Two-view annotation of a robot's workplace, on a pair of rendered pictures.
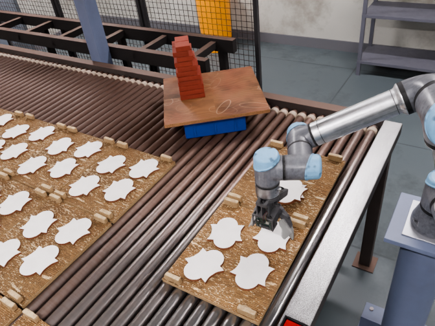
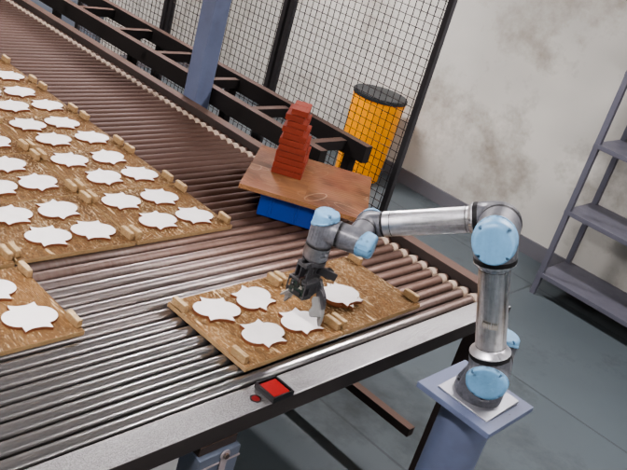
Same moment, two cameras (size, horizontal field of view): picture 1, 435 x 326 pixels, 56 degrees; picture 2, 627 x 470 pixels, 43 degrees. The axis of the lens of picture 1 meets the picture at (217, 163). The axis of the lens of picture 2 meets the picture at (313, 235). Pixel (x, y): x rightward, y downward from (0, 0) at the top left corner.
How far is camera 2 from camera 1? 116 cm
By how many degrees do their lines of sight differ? 13
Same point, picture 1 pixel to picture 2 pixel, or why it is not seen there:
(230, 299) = (228, 342)
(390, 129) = not seen: hidden behind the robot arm
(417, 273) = (441, 448)
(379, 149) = (466, 313)
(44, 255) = (55, 235)
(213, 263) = (227, 311)
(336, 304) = not seen: outside the picture
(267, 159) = (326, 214)
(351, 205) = (400, 339)
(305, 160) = (360, 232)
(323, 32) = not seen: hidden behind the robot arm
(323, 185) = (382, 311)
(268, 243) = (293, 323)
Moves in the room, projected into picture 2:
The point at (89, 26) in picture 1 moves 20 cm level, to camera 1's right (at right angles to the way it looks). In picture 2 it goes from (202, 53) to (241, 64)
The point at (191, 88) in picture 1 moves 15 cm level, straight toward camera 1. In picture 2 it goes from (289, 162) to (285, 174)
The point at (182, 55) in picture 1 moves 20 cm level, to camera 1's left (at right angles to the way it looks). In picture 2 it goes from (295, 120) to (246, 105)
